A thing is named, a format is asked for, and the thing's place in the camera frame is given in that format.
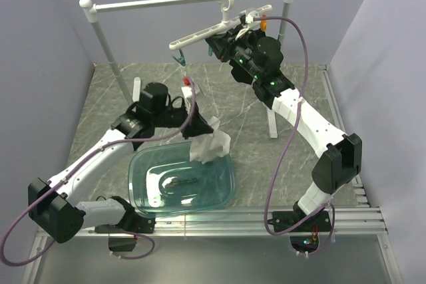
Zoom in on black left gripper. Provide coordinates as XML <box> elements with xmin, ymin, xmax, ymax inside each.
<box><xmin>152</xmin><ymin>97</ymin><xmax>214</xmax><ymax>139</ymax></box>

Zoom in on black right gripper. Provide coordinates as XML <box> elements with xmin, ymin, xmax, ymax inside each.
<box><xmin>205</xmin><ymin>25</ymin><xmax>263</xmax><ymax>80</ymax></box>

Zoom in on white underwear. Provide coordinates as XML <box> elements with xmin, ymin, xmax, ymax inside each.
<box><xmin>189</xmin><ymin>116</ymin><xmax>231</xmax><ymax>164</ymax></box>

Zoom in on white plastic clip hanger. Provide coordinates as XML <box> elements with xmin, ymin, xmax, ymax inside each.
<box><xmin>168</xmin><ymin>0</ymin><xmax>273</xmax><ymax>51</ymax></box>

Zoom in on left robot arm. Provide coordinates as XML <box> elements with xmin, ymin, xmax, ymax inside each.
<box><xmin>28</xmin><ymin>77</ymin><xmax>213</xmax><ymax>243</ymax></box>

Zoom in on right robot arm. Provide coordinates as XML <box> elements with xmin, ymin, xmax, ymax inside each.
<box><xmin>206</xmin><ymin>27</ymin><xmax>362</xmax><ymax>231</ymax></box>

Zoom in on orange plastic clip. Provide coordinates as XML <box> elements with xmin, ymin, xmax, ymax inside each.
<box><xmin>260</xmin><ymin>15</ymin><xmax>268</xmax><ymax>32</ymax></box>

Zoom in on teal transparent plastic basin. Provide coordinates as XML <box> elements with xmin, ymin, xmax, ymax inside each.
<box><xmin>128</xmin><ymin>142</ymin><xmax>235</xmax><ymax>218</ymax></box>

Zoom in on silver white clothes rack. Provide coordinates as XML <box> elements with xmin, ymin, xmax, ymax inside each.
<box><xmin>79</xmin><ymin>0</ymin><xmax>298</xmax><ymax>138</ymax></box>

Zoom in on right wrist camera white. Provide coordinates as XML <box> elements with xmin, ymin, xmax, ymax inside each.
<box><xmin>236</xmin><ymin>10</ymin><xmax>260</xmax><ymax>40</ymax></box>

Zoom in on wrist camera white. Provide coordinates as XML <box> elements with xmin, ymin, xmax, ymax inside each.
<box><xmin>181</xmin><ymin>76</ymin><xmax>204</xmax><ymax>104</ymax></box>
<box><xmin>236</xmin><ymin>10</ymin><xmax>260</xmax><ymax>40</ymax></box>

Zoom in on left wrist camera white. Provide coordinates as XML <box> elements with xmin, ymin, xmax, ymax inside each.
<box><xmin>181</xmin><ymin>76</ymin><xmax>204</xmax><ymax>104</ymax></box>

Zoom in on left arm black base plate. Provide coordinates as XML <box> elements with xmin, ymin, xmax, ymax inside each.
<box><xmin>95</xmin><ymin>215</ymin><xmax>156</xmax><ymax>260</ymax></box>

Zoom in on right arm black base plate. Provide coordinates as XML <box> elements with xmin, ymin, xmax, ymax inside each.
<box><xmin>272</xmin><ymin>209</ymin><xmax>335</xmax><ymax>253</ymax></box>

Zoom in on aluminium rail frame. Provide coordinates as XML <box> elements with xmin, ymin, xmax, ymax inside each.
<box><xmin>23</xmin><ymin>63</ymin><xmax>402</xmax><ymax>283</ymax></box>

